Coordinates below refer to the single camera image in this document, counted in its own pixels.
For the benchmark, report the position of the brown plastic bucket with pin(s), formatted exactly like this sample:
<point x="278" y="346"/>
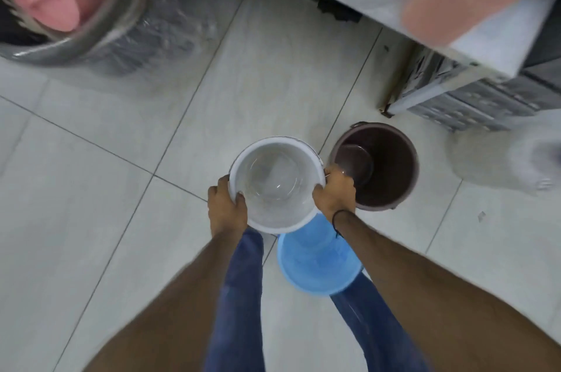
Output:
<point x="385" y="170"/>

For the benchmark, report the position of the black machine foot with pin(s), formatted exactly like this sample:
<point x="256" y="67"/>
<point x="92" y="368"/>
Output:
<point x="338" y="11"/>

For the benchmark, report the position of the person's right hand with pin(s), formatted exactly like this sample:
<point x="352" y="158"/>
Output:
<point x="336" y="194"/>

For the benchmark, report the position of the white plastic bucket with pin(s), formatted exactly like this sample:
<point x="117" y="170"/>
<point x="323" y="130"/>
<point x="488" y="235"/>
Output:
<point x="277" y="184"/>

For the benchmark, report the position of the person's left thumb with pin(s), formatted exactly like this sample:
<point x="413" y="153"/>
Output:
<point x="241" y="205"/>

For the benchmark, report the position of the person's right thumb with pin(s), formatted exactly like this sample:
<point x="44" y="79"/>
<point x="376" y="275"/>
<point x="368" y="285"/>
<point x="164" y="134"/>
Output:
<point x="319" y="195"/>

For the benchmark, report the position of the person's left forearm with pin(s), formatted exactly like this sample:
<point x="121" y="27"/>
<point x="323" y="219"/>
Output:
<point x="175" y="301"/>

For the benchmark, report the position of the grey plastic crate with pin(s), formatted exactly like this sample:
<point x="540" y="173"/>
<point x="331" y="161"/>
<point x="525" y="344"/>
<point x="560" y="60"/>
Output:
<point x="473" y="98"/>

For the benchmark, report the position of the clear plastic mug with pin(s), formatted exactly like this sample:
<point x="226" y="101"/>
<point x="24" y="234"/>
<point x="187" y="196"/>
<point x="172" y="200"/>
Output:
<point x="356" y="164"/>

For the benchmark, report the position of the black wrist thread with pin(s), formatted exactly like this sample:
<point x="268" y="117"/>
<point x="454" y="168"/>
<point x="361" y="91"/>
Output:
<point x="338" y="220"/>

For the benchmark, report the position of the person's right forearm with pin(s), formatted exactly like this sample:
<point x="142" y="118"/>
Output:
<point x="442" y="293"/>

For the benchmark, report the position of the blue plastic bucket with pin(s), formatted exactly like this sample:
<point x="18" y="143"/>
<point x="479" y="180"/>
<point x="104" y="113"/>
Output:
<point x="316" y="258"/>

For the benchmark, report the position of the person's blue jeans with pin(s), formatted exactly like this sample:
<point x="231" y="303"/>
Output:
<point x="245" y="306"/>

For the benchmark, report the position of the person's left hand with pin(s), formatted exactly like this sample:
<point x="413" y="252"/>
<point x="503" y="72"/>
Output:
<point x="224" y="212"/>

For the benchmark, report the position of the steel drum with plastic wrap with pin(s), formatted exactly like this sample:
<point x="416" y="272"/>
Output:
<point x="109" y="12"/>

